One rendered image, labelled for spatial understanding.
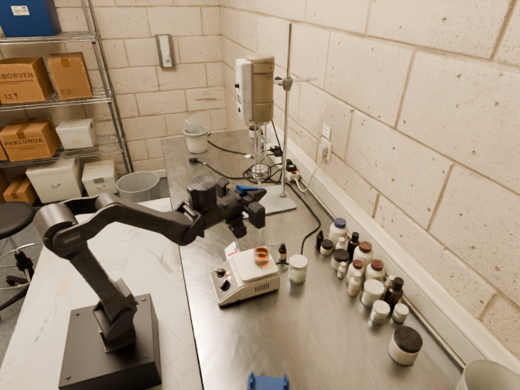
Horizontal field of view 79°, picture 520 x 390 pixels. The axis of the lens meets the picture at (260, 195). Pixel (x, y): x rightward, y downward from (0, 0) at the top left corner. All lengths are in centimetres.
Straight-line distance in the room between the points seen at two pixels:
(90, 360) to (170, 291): 32
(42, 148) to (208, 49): 163
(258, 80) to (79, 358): 94
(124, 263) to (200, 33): 238
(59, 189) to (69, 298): 211
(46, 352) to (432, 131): 117
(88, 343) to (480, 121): 102
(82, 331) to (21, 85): 230
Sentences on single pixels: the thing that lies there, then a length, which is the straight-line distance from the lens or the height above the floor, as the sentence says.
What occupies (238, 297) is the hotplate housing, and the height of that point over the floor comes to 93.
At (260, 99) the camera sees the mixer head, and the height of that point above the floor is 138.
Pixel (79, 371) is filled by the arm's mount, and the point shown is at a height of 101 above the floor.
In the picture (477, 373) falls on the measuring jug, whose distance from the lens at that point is 92.
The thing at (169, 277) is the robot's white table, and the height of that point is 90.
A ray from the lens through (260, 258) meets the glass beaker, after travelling 97.
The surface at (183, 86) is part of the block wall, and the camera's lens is 324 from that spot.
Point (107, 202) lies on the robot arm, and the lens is 61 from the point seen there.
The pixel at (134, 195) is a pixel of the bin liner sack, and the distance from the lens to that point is 257.
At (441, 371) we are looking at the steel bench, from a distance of 102.
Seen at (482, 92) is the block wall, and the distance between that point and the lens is 86.
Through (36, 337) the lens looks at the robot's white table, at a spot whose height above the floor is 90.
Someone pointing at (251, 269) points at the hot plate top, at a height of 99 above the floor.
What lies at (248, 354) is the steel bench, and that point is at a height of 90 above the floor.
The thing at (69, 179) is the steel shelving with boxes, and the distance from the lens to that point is 316.
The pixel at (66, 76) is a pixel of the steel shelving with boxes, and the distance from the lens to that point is 288.
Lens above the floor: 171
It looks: 33 degrees down
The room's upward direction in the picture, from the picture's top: straight up
